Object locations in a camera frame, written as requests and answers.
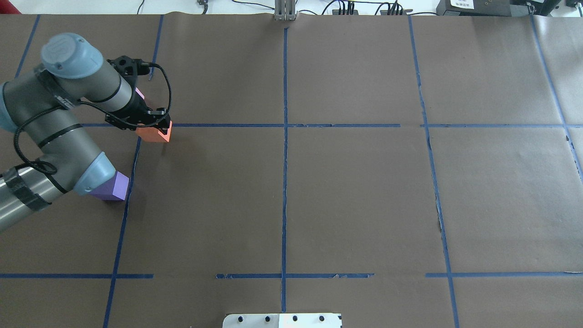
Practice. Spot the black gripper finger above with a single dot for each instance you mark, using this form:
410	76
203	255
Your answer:
158	119

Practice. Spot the orange foam cube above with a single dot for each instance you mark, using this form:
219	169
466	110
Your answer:
155	135

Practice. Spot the pink foam cube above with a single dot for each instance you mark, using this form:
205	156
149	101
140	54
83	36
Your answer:
140	94

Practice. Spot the purple foam cube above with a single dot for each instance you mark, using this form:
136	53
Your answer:
115	189

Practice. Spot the brown paper table cover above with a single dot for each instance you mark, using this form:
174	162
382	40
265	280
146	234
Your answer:
414	172

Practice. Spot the black box with label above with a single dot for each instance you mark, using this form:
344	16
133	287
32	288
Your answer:
500	8

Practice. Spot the aluminium frame post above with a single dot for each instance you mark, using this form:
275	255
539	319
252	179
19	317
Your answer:
285	10

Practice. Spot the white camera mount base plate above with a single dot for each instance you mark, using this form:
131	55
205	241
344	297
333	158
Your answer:
283	320

